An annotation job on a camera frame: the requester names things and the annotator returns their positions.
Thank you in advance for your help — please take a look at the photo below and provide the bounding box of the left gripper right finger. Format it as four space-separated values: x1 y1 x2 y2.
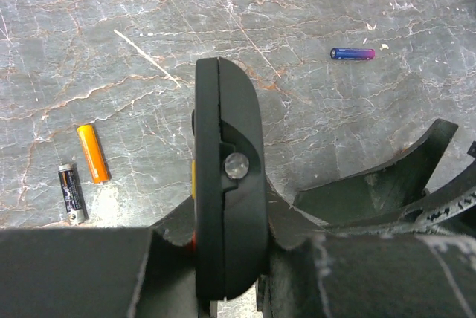
256 119 475 317

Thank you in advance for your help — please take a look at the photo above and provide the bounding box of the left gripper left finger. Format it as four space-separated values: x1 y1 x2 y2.
1 199 198 317

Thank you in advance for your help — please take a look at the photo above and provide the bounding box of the black remote control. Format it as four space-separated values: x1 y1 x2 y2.
193 57 269 301

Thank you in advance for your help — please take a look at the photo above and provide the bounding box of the black silver battery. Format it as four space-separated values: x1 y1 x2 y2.
58 163 88 226

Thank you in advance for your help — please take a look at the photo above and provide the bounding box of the orange battery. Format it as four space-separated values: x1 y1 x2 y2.
77 124 110 184

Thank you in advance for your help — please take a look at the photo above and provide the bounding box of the blue purple battery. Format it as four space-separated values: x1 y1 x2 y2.
330 48 376 60

